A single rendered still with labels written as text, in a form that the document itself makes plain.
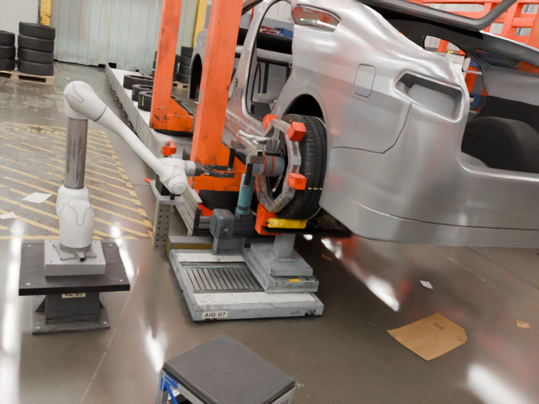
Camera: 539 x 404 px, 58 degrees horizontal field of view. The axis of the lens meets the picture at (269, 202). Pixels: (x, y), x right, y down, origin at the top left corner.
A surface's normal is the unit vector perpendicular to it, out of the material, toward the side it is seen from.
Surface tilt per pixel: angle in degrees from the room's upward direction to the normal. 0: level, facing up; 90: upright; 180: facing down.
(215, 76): 90
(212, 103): 90
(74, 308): 90
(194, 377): 0
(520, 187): 90
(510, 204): 103
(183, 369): 0
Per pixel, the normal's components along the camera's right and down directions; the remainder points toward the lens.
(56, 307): 0.40, 0.35
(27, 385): 0.18, -0.94
